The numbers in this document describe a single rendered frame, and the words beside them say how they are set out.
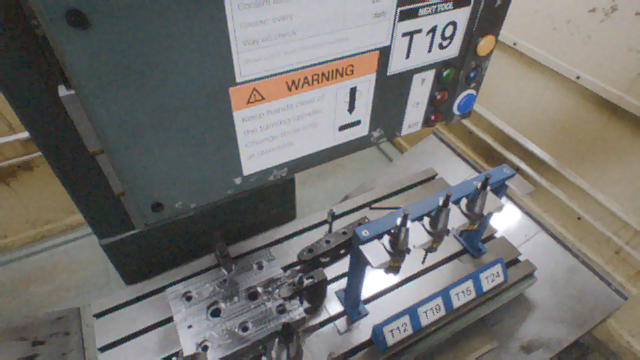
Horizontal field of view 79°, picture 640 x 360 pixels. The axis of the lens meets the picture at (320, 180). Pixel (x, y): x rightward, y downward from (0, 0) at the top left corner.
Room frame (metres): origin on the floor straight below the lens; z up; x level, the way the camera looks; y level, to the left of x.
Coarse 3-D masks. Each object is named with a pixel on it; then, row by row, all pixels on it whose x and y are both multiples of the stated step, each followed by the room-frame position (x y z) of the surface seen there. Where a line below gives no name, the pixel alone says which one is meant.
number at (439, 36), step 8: (448, 16) 0.41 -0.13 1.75; (456, 16) 0.41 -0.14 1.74; (424, 24) 0.39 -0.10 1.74; (432, 24) 0.40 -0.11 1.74; (440, 24) 0.40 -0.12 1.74; (448, 24) 0.41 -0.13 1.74; (456, 24) 0.41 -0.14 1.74; (424, 32) 0.39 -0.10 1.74; (432, 32) 0.40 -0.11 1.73; (440, 32) 0.40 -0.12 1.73; (448, 32) 0.41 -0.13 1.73; (456, 32) 0.41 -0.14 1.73; (424, 40) 0.39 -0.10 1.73; (432, 40) 0.40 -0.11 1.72; (440, 40) 0.40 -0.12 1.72; (448, 40) 0.41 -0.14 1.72; (456, 40) 0.42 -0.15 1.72; (424, 48) 0.39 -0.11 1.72; (432, 48) 0.40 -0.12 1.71; (440, 48) 0.41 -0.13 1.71; (448, 48) 0.41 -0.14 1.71; (424, 56) 0.40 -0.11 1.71; (432, 56) 0.40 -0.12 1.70
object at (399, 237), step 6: (396, 228) 0.49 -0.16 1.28; (402, 228) 0.48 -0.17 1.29; (408, 228) 0.49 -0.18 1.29; (390, 234) 0.50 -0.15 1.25; (396, 234) 0.48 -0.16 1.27; (402, 234) 0.48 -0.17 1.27; (408, 234) 0.49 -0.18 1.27; (390, 240) 0.49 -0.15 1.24; (396, 240) 0.48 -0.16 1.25; (402, 240) 0.48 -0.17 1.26; (408, 240) 0.48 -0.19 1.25; (390, 246) 0.48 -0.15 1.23; (396, 246) 0.48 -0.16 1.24; (402, 246) 0.48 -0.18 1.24
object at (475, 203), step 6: (474, 192) 0.60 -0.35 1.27; (480, 192) 0.59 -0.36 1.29; (486, 192) 0.59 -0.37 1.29; (468, 198) 0.61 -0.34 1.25; (474, 198) 0.59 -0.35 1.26; (480, 198) 0.59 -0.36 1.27; (486, 198) 0.59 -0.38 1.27; (468, 204) 0.60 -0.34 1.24; (474, 204) 0.59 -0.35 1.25; (480, 204) 0.59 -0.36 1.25; (468, 210) 0.59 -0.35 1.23; (474, 210) 0.58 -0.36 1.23; (480, 210) 0.58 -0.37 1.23
